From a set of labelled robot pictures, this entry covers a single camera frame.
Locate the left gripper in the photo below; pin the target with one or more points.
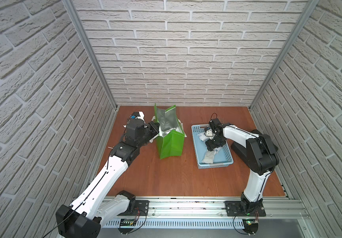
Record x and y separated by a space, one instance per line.
153 130

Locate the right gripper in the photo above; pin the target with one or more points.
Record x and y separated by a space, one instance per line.
211 146

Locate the white ice pack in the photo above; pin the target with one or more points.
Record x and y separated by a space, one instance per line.
209 157
203 137

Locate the green insulated delivery bag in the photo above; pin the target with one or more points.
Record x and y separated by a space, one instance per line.
171 137

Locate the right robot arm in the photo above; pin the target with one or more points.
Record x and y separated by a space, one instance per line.
258 152

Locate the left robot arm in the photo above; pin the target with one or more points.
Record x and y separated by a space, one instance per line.
87 214

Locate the right controller board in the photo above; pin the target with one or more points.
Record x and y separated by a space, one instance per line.
250 227

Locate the controller board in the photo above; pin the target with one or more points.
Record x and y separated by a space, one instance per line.
250 227
126 226

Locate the left controller board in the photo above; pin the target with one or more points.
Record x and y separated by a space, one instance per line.
126 226

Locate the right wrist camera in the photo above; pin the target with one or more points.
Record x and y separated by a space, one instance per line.
208 132

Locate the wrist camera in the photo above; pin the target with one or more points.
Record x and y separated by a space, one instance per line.
208 132
137 115

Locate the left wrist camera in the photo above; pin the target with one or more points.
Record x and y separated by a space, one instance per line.
137 115

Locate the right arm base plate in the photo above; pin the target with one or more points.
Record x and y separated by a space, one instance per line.
242 208

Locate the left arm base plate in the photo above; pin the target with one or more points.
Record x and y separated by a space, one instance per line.
140 206

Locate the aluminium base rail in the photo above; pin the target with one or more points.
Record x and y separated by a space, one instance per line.
207 213

